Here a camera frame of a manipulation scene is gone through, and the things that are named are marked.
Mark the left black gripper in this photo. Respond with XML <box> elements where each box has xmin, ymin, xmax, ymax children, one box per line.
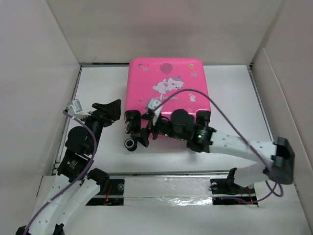
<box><xmin>78</xmin><ymin>99</ymin><xmax>121</xmax><ymax>153</ymax></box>

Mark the pink hard-shell suitcase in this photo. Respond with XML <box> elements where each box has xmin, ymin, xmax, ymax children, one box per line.
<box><xmin>125</xmin><ymin>57</ymin><xmax>211</xmax><ymax>117</ymax></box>

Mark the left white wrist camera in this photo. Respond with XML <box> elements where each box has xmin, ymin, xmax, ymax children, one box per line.
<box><xmin>67</xmin><ymin>99</ymin><xmax>91</xmax><ymax>119</ymax></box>

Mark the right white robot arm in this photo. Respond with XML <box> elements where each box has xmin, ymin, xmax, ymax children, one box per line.
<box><xmin>124</xmin><ymin>109</ymin><xmax>295</xmax><ymax>195</ymax></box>

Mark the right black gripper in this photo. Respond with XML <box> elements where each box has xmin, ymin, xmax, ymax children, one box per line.
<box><xmin>131</xmin><ymin>112</ymin><xmax>188</xmax><ymax>147</ymax></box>

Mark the metal base rail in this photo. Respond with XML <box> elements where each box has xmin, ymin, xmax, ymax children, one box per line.
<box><xmin>51</xmin><ymin>168</ymin><xmax>284</xmax><ymax>206</ymax></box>

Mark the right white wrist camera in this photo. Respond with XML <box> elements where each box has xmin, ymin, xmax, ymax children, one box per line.
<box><xmin>146</xmin><ymin>98</ymin><xmax>162</xmax><ymax>126</ymax></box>

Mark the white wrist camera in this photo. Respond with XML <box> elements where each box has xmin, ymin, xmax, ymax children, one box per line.
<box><xmin>146</xmin><ymin>98</ymin><xmax>162</xmax><ymax>126</ymax></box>
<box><xmin>67</xmin><ymin>99</ymin><xmax>91</xmax><ymax>119</ymax></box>

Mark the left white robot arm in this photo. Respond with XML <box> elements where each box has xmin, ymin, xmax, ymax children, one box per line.
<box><xmin>16</xmin><ymin>99</ymin><xmax>121</xmax><ymax>235</ymax></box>

